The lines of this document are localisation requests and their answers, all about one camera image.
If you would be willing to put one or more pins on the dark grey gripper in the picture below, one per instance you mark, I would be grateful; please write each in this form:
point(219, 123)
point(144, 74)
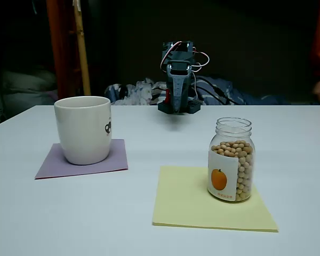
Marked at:
point(177, 88)

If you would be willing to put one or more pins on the glass jar of chickpeas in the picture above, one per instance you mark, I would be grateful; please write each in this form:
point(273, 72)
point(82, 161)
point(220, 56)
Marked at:
point(230, 165)

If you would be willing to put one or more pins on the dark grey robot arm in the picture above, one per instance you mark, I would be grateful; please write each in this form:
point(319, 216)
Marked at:
point(176, 53)

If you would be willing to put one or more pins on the floral patterned blanket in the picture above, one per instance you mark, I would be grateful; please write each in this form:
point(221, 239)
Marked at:
point(141, 92)

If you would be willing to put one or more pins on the purple paper mat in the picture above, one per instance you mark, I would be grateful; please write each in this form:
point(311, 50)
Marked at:
point(117, 157)

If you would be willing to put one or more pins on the bamboo pole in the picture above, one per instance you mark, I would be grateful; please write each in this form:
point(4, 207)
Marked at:
point(82, 53)

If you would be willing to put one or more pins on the white ceramic mug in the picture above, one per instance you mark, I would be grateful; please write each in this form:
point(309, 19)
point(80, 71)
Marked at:
point(82, 130)

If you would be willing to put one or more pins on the yellow paper mat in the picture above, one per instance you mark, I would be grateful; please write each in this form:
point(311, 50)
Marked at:
point(186, 202)

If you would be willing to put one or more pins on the brown wooden post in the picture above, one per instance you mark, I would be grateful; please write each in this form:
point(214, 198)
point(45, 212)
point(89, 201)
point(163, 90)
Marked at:
point(61, 48)

